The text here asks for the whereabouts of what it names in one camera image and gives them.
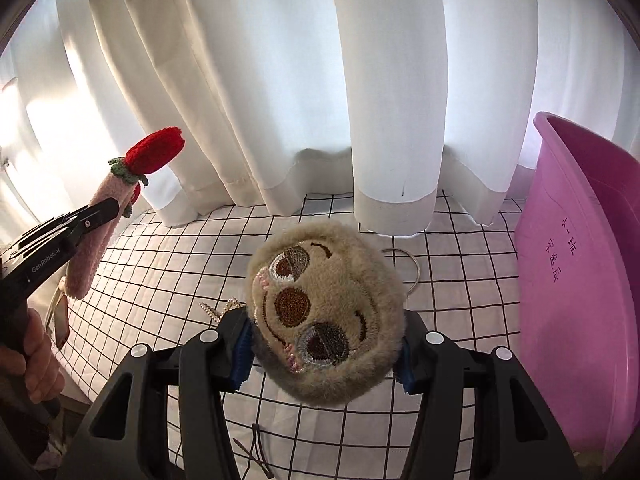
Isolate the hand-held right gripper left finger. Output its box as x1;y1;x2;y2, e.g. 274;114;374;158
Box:
74;309;254;480

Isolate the silver beaded hair accessory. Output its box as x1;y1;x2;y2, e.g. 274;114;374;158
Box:
199;298;247;325

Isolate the purple plastic basin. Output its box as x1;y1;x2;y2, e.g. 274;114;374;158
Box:
515;111;640;477

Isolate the thin metal ring bangle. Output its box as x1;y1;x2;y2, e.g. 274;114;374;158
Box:
382;248;422;292

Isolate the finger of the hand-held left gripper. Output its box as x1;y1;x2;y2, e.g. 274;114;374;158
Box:
62;197;122;252

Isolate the white curtain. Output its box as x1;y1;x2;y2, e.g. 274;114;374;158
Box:
0;0;640;235

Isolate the pink knit strawberry hair clip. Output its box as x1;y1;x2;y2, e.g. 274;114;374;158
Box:
66;127;186;302

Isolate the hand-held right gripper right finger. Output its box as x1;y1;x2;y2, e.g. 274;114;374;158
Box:
394;310;583;480

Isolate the person's left hand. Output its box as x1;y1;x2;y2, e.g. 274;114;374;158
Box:
0;305;67;407

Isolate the beige plush sloth face charm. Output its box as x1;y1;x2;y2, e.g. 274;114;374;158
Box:
245;221;407;407

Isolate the brown thin hair tie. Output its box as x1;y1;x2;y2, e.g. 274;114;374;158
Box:
234;424;275;480

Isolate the brown and white hair clip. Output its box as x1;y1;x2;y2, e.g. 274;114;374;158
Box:
46;276;72;352

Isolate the white black-grid bedsheet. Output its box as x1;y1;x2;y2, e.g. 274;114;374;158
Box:
50;187;532;480

